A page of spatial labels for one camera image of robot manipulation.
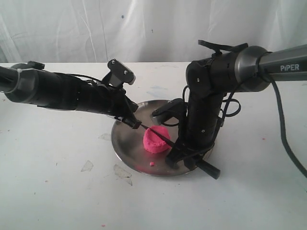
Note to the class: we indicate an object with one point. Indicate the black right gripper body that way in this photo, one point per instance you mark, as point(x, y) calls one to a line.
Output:
point(197, 128)

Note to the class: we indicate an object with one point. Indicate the white plastic backdrop sheet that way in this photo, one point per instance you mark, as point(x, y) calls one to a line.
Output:
point(144, 30)

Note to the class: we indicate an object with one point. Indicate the round steel plate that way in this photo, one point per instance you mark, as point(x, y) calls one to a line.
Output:
point(128, 143)

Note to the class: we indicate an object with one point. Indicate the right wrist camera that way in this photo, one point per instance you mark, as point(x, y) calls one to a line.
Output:
point(172, 109)

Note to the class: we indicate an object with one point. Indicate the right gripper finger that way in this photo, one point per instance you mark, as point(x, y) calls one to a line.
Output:
point(191, 162)
point(175, 155)

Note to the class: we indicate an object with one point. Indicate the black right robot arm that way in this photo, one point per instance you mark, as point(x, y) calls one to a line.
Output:
point(213, 81)

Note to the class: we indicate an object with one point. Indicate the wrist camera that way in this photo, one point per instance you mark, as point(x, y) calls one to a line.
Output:
point(172, 109)
point(118, 74)

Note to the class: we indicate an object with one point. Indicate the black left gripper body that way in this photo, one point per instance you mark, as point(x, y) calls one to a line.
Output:
point(101, 99)

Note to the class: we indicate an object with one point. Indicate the black knife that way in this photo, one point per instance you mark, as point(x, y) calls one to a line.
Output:
point(165, 139)

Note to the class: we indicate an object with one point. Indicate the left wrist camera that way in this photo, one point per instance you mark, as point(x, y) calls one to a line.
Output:
point(118, 74)

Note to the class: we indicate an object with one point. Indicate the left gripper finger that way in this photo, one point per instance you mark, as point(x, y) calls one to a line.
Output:
point(131, 122)
point(132, 107)

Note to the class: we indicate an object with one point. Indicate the pink play dough lump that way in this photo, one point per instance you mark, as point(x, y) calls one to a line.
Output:
point(154, 144)

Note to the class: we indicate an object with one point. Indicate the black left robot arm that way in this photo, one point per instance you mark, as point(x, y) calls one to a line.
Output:
point(30, 83)

